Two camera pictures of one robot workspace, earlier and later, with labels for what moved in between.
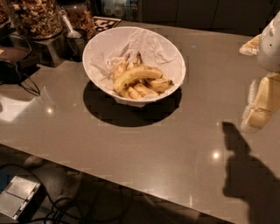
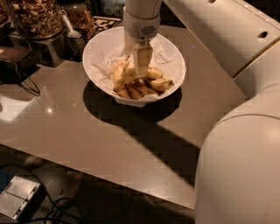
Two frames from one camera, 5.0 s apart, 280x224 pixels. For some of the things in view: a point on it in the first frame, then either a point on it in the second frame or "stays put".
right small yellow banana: (160, 86) stays put
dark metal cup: (74, 43) stays put
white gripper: (270, 49) -> (140, 28)
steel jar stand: (52, 52) stays put
